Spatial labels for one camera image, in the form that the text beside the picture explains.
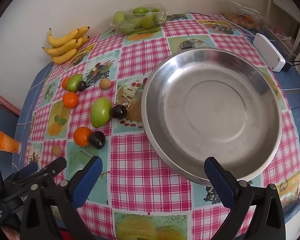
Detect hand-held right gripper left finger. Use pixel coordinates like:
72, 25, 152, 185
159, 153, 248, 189
19, 156, 103, 240

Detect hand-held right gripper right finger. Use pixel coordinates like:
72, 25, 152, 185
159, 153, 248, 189
204, 156, 287, 240

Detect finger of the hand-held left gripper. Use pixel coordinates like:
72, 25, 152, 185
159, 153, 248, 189
4, 162, 39, 183
2, 156, 67, 202

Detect dark plum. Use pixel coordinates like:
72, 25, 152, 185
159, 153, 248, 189
90, 131, 106, 150

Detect large green mango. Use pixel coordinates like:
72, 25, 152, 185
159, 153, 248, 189
90, 97, 112, 128

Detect round steel plate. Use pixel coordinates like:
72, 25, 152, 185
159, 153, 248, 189
141, 48, 283, 187

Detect small green mango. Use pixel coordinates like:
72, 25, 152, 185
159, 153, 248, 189
66, 74, 83, 92

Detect bag of green fruits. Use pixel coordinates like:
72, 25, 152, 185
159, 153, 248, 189
110, 2, 167, 34

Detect orange plastic cup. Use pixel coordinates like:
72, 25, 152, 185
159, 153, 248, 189
0, 131, 22, 155

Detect pink checkered printed tablecloth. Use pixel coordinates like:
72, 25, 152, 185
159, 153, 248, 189
25, 12, 300, 240

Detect pink bar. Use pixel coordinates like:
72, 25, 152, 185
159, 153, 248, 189
0, 90, 22, 118

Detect yellow banana bunch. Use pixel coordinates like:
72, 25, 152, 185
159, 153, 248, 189
42, 26, 90, 65

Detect white plastic card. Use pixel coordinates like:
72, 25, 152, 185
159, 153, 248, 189
254, 32, 286, 72

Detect bag of brown nuts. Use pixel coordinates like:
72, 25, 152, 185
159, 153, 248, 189
222, 0, 268, 30

